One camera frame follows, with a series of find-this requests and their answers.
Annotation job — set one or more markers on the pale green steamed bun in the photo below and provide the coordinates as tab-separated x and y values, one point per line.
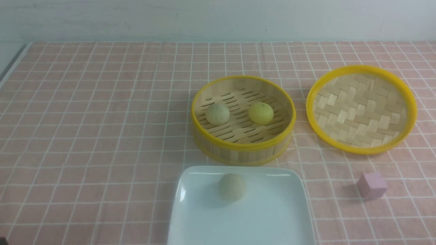
217	114

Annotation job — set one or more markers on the yellow steamed bun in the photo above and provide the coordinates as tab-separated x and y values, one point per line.
261	113

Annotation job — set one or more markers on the beige steamed bun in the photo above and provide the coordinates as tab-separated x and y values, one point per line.
232	187

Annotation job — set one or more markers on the white square plate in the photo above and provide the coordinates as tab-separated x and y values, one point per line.
273	210

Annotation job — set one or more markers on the yellow-rimmed bamboo steamer basket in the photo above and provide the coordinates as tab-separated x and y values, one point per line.
241	142

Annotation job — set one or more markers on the pink checkered tablecloth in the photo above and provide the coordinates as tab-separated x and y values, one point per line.
94	137

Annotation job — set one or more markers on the yellow-rimmed woven steamer lid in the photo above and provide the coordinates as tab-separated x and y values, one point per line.
361	109

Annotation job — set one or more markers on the pink cube block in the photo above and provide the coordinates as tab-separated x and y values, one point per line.
371	185

